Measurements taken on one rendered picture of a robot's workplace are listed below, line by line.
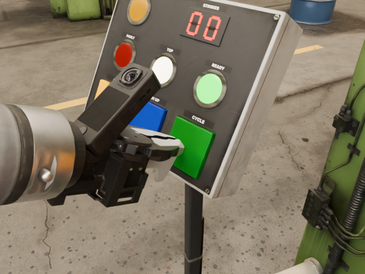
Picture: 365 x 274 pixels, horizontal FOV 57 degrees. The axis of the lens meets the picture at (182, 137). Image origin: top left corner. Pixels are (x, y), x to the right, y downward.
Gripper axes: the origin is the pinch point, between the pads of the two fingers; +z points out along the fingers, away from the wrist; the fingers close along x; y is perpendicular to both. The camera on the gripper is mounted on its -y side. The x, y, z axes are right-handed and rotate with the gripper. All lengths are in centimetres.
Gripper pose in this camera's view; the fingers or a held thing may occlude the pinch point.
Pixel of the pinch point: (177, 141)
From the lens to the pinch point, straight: 49.9
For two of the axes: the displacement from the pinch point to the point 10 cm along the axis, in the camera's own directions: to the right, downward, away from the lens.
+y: -3.4, 9.2, 1.9
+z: 5.9, 0.5, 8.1
